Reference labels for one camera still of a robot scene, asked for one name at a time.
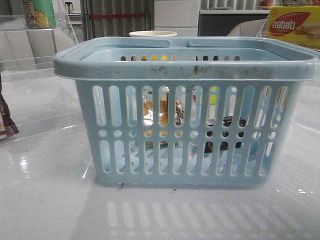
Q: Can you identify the clear acrylic shelf left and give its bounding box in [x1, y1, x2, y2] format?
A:
[0, 12, 78, 79]

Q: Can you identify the green cartoon snack bag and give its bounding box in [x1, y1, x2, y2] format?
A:
[22, 0, 56, 29]

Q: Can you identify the brown snack packet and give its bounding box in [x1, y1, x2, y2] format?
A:
[0, 78, 19, 141]

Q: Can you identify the yellow nabati wafer box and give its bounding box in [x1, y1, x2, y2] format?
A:
[264, 5, 320, 50]

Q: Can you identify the white paper cup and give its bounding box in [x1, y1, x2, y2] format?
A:
[129, 30, 178, 38]

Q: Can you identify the white cabinet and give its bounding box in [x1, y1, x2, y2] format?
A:
[154, 0, 201, 37]

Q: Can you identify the light blue plastic basket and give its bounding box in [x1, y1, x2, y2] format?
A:
[53, 37, 320, 186]

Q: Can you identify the dark tissue pack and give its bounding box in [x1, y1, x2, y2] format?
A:
[204, 116, 246, 153]

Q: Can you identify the packaged bread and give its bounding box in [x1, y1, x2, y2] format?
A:
[142, 91, 186, 147]

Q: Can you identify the red barrier bar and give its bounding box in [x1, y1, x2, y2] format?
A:
[89, 12, 146, 19]

